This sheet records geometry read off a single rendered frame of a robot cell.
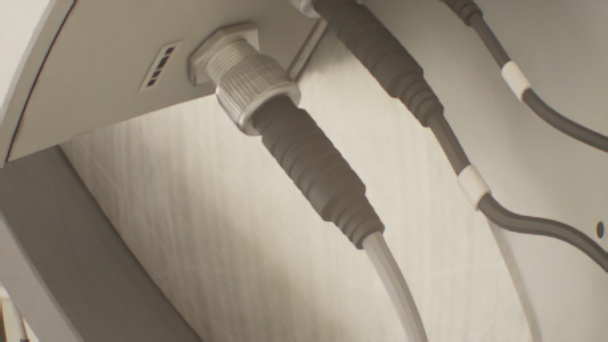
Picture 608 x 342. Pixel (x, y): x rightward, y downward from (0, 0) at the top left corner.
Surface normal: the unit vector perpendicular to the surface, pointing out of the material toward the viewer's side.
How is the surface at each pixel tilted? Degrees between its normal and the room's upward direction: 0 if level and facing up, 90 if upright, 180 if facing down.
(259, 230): 90
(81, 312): 42
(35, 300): 90
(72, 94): 132
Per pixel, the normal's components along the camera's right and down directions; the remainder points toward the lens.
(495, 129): -0.74, 0.17
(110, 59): 0.55, 0.70
